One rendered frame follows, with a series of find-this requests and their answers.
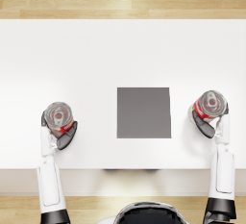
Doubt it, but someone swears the dark round robot body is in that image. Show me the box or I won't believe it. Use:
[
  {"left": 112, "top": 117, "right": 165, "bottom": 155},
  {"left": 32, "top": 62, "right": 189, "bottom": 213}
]
[{"left": 95, "top": 201, "right": 190, "bottom": 224}]

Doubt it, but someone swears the dark grey square mat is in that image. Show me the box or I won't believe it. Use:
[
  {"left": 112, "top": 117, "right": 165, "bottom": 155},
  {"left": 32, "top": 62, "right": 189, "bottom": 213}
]
[{"left": 116, "top": 87, "right": 172, "bottom": 139}]

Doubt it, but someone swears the red can silver top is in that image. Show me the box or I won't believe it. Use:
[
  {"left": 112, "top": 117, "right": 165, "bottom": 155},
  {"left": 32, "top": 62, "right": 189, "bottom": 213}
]
[
  {"left": 43, "top": 101, "right": 75, "bottom": 139},
  {"left": 187, "top": 89, "right": 228, "bottom": 125}
]

